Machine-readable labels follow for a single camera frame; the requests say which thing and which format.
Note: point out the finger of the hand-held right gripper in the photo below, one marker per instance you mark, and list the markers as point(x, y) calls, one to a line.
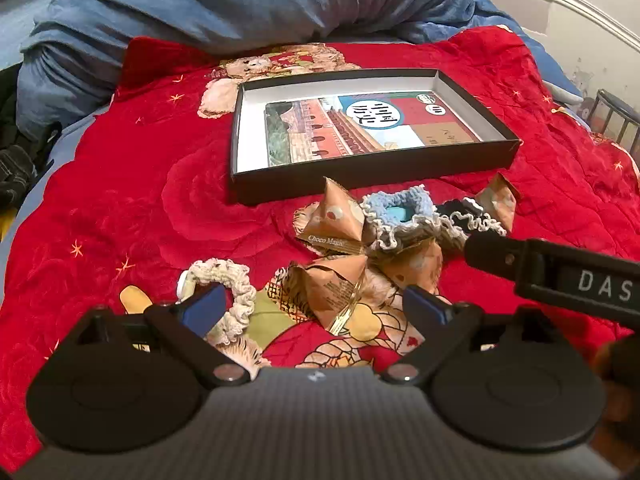
point(492, 255)

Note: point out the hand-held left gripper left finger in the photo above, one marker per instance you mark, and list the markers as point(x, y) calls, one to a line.
point(202, 310)

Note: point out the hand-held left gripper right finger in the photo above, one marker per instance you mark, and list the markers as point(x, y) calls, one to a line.
point(425, 307)

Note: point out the black and white scrunchie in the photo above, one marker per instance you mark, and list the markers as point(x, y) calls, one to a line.
point(470, 222)

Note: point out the brown triangular snack packet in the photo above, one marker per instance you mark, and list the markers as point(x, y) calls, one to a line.
point(320, 285)
point(415, 265)
point(500, 200)
point(335, 215)

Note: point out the cream scrunchie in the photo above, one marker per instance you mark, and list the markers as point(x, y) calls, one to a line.
point(241, 280)

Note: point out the gold elastic band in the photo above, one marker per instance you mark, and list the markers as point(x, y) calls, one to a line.
point(345, 310)

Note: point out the blue scrunchie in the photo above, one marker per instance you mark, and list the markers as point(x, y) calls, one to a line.
point(375, 210)

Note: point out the black shallow cardboard box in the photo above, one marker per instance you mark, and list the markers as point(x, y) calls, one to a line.
point(350, 176)

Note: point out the person's right hand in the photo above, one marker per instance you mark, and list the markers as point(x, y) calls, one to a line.
point(620, 360)

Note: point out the red printed blanket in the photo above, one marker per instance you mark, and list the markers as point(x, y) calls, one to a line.
point(125, 185)

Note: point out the dark metal stool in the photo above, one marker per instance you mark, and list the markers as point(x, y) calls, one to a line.
point(617, 102)

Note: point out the printed picture book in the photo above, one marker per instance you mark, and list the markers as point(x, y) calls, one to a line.
point(350, 130)

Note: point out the yellow cloth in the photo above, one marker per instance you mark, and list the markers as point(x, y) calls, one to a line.
point(4, 225)

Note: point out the dark clothing pile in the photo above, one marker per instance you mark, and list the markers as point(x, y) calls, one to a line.
point(20, 165)

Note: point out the blue duvet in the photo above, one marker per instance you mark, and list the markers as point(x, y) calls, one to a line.
point(225, 5)

